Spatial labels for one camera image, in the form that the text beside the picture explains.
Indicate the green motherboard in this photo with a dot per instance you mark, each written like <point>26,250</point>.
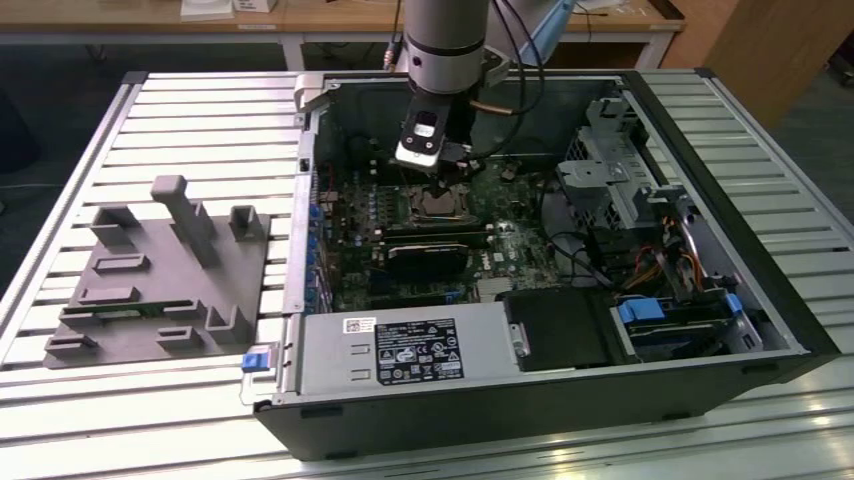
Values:
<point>520,250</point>

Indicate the black RAM stick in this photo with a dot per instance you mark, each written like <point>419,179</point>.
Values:
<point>433,229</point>
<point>440,238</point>

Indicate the metal drive cage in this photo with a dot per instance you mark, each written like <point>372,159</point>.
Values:
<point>587,175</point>

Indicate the black open PC case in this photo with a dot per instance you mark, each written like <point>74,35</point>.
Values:
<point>467,425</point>

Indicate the silver heat sink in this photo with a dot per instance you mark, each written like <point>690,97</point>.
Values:
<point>493,290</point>

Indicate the black plastic shroud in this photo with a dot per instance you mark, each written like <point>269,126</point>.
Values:
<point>560,330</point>

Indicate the white box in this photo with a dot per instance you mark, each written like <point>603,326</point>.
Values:
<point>207,10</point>

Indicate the wooden cabinet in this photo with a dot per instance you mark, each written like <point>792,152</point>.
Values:
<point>767,50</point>

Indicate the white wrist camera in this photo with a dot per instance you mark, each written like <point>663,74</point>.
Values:
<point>420,142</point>

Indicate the blue disk carrier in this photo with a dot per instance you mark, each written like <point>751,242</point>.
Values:
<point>640,312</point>

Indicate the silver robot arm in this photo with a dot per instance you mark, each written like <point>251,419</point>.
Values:
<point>443,40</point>

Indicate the wooden desk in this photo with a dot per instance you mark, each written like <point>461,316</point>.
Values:
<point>333,20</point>

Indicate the grey parts rack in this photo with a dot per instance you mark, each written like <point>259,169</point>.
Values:
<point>167,280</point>

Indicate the grey power supply unit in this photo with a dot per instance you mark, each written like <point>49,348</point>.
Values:
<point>333,350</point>

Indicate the black graphics card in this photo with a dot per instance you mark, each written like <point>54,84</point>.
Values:
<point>427,260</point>

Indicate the small CPU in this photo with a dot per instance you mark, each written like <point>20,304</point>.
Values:
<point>443,206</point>

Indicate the blue disk bay clip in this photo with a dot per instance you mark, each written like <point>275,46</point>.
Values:
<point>732,306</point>

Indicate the blue case latch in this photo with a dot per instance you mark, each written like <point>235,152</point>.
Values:
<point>253,362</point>

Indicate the green RAM stick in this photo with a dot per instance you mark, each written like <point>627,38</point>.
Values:
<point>127,312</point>

